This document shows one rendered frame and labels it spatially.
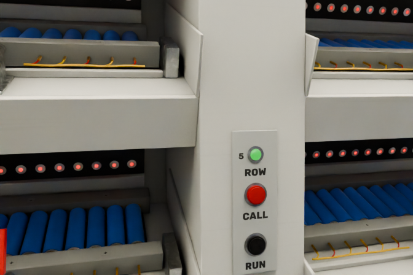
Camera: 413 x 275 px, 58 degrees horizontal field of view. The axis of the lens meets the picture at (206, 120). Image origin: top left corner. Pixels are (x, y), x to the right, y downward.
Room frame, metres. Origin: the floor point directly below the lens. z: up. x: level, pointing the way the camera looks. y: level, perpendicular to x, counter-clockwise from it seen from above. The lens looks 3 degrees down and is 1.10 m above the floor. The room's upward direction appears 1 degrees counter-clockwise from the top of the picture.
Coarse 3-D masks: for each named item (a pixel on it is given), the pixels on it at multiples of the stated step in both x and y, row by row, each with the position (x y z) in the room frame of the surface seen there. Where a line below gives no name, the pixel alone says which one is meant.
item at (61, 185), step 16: (96, 176) 0.44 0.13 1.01; (112, 176) 0.45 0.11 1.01; (128, 176) 0.45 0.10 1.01; (0, 192) 0.42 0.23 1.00; (16, 192) 0.42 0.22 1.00; (32, 192) 0.42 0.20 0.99; (48, 192) 0.43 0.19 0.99; (176, 192) 0.41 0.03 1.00; (160, 208) 0.46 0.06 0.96; (176, 208) 0.40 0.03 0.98; (160, 224) 0.43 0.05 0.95; (176, 224) 0.40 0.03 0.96; (160, 240) 0.40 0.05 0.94; (176, 240) 0.40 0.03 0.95; (176, 256) 0.35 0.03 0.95; (192, 256) 0.32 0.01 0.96; (144, 272) 0.36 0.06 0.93; (160, 272) 0.36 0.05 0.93; (176, 272) 0.33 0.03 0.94; (192, 272) 0.32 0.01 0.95
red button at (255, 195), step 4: (252, 188) 0.31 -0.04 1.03; (256, 188) 0.31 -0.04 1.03; (260, 188) 0.31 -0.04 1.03; (248, 192) 0.30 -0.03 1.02; (252, 192) 0.30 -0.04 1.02; (256, 192) 0.31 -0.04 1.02; (260, 192) 0.31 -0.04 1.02; (264, 192) 0.31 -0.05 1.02; (248, 196) 0.30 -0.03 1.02; (252, 196) 0.30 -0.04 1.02; (256, 196) 0.31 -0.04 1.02; (260, 196) 0.31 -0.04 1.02; (264, 196) 0.31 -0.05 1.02; (248, 200) 0.31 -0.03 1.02; (252, 200) 0.30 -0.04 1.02; (256, 200) 0.31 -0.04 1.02; (260, 200) 0.31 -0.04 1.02; (256, 204) 0.31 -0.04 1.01
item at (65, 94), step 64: (0, 0) 0.42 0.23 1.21; (64, 0) 0.43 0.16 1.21; (128, 0) 0.45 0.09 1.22; (0, 64) 0.28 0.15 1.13; (64, 64) 0.32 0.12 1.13; (128, 64) 0.34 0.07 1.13; (192, 64) 0.31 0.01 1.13; (0, 128) 0.27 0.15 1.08; (64, 128) 0.28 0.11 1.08; (128, 128) 0.29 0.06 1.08; (192, 128) 0.31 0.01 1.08
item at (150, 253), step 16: (16, 256) 0.34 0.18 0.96; (32, 256) 0.34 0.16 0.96; (48, 256) 0.34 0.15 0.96; (64, 256) 0.34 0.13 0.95; (80, 256) 0.34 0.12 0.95; (96, 256) 0.34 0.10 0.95; (112, 256) 0.35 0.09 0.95; (128, 256) 0.35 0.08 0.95; (144, 256) 0.35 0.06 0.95; (160, 256) 0.36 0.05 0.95; (16, 272) 0.32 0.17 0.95; (32, 272) 0.33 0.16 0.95; (48, 272) 0.33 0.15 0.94; (64, 272) 0.34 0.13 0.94; (80, 272) 0.34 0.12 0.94; (96, 272) 0.34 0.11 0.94; (112, 272) 0.35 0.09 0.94; (128, 272) 0.35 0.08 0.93
